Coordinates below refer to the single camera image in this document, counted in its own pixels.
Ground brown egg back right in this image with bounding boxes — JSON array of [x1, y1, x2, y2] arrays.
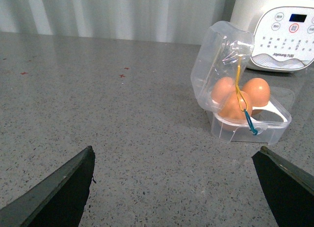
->
[[242, 78, 270, 107]]

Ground white Joyoung soy milk maker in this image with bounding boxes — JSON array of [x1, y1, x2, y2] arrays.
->
[[230, 0, 314, 73]]

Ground brown egg back left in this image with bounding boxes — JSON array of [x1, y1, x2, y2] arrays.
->
[[211, 77, 236, 103]]

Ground yellow rubber band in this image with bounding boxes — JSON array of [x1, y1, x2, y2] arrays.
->
[[235, 57, 248, 112]]

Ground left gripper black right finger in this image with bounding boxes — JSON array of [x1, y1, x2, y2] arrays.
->
[[252, 146, 314, 227]]

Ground blue rubber band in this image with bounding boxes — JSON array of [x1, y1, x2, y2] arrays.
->
[[244, 109, 258, 135]]

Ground brown egg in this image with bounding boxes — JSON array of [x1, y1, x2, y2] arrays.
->
[[211, 77, 236, 103], [242, 78, 270, 107], [218, 91, 253, 126]]

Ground brown egg front left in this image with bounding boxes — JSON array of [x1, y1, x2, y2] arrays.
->
[[218, 91, 253, 126]]

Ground clear plastic egg box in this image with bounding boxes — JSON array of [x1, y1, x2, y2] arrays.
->
[[190, 21, 291, 145]]

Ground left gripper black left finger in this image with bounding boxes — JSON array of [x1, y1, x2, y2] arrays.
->
[[0, 146, 95, 227]]

